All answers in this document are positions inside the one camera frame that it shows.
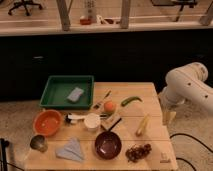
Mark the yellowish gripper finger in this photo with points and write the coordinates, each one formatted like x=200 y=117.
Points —
x=165 y=117
x=172 y=116

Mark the black office chair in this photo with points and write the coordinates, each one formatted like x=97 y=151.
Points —
x=25 y=4

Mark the purple bowl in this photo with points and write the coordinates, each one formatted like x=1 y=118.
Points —
x=107 y=145

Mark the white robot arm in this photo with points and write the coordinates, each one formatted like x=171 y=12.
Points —
x=185 y=83

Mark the black and white brush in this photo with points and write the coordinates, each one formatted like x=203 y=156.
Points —
x=73 y=119

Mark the red bowl on shelf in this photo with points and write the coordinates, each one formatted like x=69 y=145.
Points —
x=84 y=21

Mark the bunch of dark grapes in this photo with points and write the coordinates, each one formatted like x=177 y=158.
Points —
x=135 y=153

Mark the white cup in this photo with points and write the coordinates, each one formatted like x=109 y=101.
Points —
x=92 y=121

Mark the green plastic tray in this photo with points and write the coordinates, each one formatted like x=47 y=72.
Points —
x=59 y=87

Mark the orange fruit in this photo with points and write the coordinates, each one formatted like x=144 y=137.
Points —
x=109 y=107

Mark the blue sponge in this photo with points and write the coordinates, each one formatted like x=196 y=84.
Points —
x=75 y=94

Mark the small dark brush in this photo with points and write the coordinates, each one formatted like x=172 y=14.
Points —
x=98 y=103

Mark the metal cup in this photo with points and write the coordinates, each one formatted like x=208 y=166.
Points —
x=39 y=143

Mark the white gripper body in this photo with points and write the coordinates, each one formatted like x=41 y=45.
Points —
x=169 y=103

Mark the orange bowl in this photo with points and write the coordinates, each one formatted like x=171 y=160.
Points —
x=47 y=123

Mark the blue folded cloth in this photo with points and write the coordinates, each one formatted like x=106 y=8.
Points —
x=71 y=151

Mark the black stand at left edge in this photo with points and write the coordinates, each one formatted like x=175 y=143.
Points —
x=4 y=164

